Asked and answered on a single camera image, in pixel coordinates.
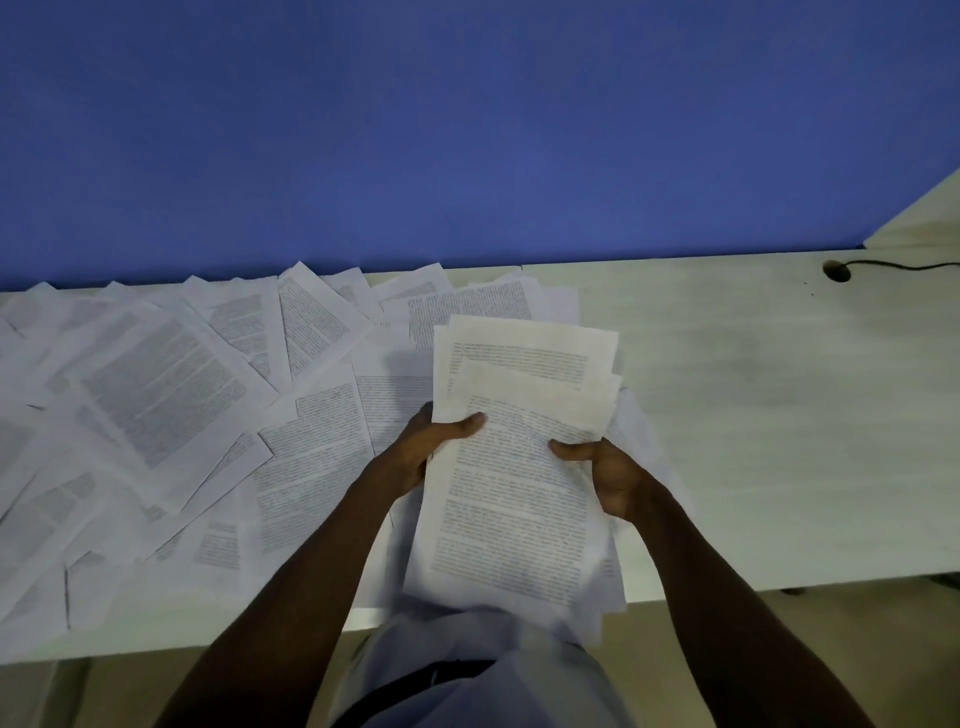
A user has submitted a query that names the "person's left hand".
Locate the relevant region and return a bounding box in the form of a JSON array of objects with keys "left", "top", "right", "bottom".
[{"left": 371, "top": 402, "right": 487, "bottom": 500}]

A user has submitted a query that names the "person's right hand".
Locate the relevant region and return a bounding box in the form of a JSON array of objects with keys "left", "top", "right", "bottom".
[{"left": 549, "top": 438, "right": 661, "bottom": 523}]

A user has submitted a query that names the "neat stack of printed sheets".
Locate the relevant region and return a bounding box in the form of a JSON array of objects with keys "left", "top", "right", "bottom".
[{"left": 402, "top": 314, "right": 630, "bottom": 646}]

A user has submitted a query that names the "spread of printed papers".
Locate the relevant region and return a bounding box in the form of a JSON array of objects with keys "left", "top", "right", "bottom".
[{"left": 0, "top": 260, "right": 695, "bottom": 635}]

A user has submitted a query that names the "person's right forearm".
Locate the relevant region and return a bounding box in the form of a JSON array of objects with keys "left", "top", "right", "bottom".
[{"left": 629, "top": 479, "right": 877, "bottom": 728}]

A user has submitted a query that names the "person's left forearm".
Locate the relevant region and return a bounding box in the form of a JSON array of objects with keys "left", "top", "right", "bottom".
[{"left": 153, "top": 464, "right": 414, "bottom": 728}]

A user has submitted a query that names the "white shirt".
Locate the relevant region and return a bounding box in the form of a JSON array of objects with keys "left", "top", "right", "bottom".
[{"left": 329, "top": 607, "right": 639, "bottom": 728}]

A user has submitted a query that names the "black strap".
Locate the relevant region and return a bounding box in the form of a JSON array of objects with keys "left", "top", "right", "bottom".
[{"left": 333, "top": 658, "right": 500, "bottom": 728}]

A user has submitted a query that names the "black cable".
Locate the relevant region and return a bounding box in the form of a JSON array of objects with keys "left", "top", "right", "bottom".
[{"left": 843, "top": 259, "right": 960, "bottom": 273}]

